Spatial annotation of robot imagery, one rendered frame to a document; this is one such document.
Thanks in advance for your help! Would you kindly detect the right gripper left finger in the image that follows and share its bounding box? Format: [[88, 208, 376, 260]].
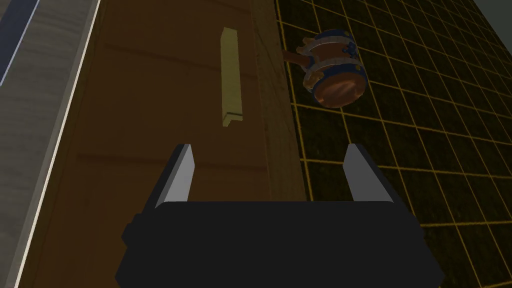
[[144, 143, 196, 210]]

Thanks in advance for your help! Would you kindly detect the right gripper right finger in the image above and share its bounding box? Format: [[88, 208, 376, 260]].
[[342, 143, 404, 206]]

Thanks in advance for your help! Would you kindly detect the blue and copper door knob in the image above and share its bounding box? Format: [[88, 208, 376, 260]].
[[282, 28, 369, 109]]

